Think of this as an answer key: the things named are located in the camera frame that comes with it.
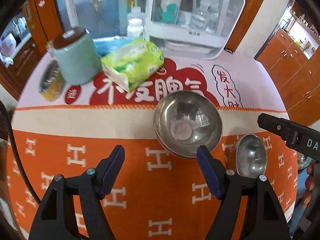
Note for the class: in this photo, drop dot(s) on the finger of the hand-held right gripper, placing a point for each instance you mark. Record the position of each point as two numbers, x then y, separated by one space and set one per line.
275 125

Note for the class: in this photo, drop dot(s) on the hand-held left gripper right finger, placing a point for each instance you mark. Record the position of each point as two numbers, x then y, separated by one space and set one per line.
210 172

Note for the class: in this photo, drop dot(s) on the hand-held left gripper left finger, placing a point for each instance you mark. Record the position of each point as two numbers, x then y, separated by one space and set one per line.
112 172

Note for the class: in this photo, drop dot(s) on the brown bowl steel interior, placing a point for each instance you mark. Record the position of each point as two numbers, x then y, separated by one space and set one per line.
165 120

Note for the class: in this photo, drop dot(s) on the person's right hand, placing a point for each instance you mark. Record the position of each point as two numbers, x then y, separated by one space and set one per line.
309 182

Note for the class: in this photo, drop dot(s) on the steel spoon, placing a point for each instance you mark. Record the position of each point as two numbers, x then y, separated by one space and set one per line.
250 155

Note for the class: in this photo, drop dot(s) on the orange patterned tablecloth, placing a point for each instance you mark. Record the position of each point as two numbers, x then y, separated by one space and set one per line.
150 192

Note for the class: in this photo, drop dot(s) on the orange wooden cabinets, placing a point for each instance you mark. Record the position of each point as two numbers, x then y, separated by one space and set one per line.
287 67

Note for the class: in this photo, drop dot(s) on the white red printed table mat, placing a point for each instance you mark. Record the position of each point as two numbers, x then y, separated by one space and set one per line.
175 75

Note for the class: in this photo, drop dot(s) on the glass jar yellow contents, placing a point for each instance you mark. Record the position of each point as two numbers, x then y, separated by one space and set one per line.
51 87

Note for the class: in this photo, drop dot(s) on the mint green lidded canister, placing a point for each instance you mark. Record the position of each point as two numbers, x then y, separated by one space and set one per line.
77 60

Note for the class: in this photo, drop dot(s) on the green tissue pack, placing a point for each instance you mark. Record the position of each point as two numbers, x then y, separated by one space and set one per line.
135 55

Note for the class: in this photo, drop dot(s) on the blue plastic packet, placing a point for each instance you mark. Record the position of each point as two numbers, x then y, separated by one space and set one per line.
105 46

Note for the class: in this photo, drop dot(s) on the white countertop storage cabinet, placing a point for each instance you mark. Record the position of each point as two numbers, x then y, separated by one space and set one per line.
175 33

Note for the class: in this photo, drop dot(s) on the clear plastic container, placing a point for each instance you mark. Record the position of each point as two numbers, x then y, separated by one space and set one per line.
207 5

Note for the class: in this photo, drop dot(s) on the small white bottle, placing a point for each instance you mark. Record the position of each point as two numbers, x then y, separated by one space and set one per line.
135 30

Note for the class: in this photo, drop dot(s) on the clear squeeze bottle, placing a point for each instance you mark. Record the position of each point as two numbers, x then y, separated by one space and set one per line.
137 13

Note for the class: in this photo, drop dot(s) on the frosted glass door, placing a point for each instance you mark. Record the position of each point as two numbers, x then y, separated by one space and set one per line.
75 10

